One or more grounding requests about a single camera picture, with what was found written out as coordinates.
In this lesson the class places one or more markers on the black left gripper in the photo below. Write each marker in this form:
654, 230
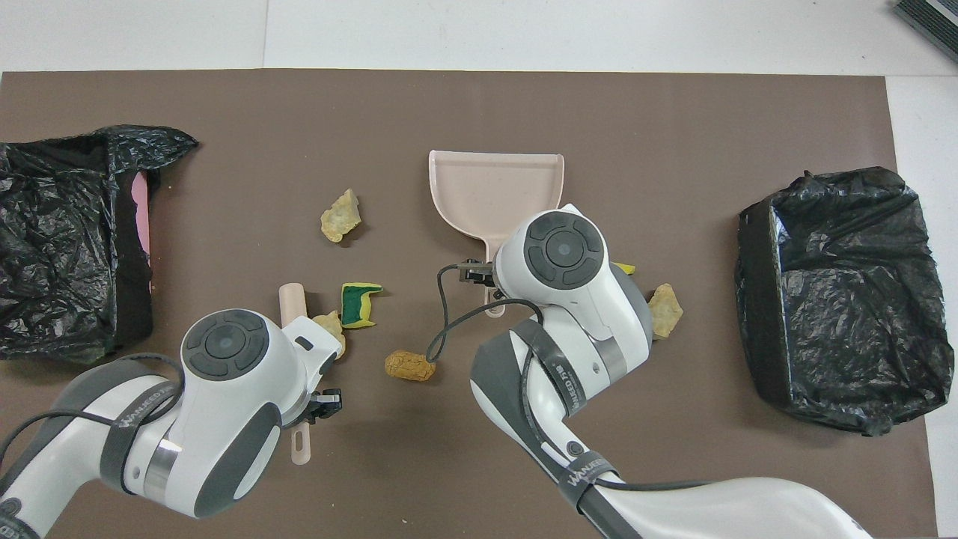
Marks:
325, 406

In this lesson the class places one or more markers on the brown table mat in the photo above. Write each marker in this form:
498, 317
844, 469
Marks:
479, 112

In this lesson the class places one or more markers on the black bag lined bin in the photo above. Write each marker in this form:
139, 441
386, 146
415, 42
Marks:
823, 314

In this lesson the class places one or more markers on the dark grey ribbed device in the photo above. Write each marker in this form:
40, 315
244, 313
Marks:
932, 19

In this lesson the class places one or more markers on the round beige sponge piece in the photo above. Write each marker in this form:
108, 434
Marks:
329, 326

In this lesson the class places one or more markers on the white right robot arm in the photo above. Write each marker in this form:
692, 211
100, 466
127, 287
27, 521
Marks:
584, 314

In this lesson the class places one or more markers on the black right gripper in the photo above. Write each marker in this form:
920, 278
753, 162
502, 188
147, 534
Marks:
477, 273

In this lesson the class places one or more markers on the beige plastic dustpan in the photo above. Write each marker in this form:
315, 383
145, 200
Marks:
486, 187

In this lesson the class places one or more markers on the pink bin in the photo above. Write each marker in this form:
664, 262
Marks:
140, 213

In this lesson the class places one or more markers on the angular beige sponge piece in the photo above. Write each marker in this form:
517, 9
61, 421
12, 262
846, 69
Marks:
666, 311

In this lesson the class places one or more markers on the golden brown sponge piece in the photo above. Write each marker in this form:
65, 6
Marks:
410, 366

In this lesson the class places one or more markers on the black trash bag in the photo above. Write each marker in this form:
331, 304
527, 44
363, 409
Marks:
52, 209

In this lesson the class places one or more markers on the bright yellow sponge piece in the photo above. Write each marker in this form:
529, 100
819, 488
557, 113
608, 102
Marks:
627, 268

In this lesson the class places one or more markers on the ridged beige orange sponge piece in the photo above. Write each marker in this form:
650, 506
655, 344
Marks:
340, 217

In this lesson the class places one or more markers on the green yellow sponge piece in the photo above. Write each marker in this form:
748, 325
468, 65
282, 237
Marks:
352, 307

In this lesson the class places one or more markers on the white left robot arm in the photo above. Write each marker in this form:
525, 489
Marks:
224, 419

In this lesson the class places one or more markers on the beige hand brush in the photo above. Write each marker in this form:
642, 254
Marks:
292, 303

